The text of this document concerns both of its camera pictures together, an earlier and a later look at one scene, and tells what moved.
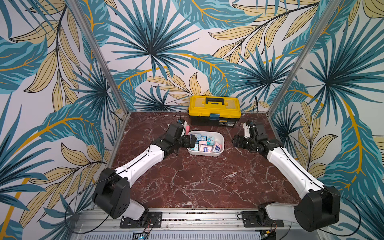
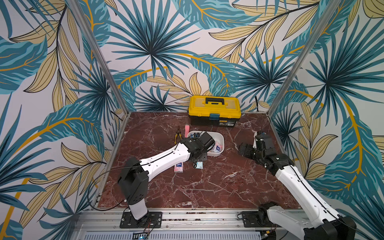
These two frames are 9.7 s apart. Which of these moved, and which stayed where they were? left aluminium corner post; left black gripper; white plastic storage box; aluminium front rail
Moved: left black gripper
Stayed: left aluminium corner post; aluminium front rail; white plastic storage box
